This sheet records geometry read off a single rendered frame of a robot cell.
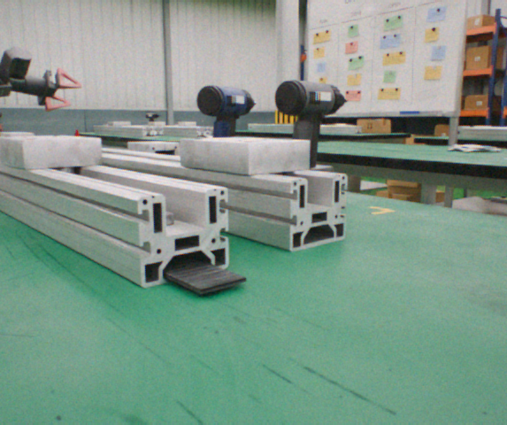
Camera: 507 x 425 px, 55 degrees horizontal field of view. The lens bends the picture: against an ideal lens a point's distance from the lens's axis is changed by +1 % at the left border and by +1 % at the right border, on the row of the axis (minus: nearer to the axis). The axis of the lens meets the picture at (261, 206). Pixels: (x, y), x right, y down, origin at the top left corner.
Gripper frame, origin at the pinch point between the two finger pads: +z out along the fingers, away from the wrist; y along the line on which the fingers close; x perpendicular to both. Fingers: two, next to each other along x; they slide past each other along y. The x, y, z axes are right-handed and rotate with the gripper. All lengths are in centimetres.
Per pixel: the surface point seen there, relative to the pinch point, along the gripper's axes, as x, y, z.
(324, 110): 58, -79, 11
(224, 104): 48, -64, 2
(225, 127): 50, -60, 4
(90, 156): 63, -63, -26
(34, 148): 63, -63, -34
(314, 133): 61, -77, 9
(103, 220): 81, -80, -34
